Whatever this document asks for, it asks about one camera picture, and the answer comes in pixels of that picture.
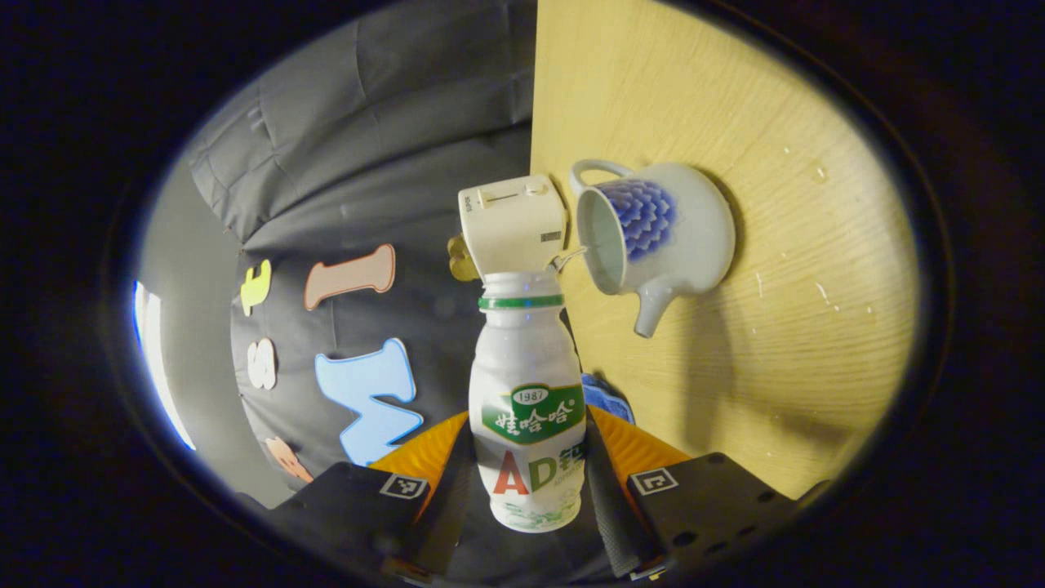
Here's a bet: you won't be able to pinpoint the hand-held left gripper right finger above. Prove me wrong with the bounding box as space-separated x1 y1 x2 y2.
584 404 797 582

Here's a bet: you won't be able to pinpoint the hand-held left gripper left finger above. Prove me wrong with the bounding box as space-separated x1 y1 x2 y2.
269 411 476 585

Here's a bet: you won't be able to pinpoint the white plastic water bottle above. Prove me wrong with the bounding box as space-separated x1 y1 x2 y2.
469 271 587 533

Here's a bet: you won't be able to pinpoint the white blue-patterned teacup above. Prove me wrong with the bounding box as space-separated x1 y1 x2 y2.
569 158 736 339

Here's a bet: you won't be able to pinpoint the blue towel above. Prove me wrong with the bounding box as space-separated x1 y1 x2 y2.
581 373 636 425

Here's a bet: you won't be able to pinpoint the toasted bread slices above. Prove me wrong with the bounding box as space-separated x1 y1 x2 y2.
447 234 481 283

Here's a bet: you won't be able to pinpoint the white toaster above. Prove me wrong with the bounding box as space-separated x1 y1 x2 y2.
458 174 568 274

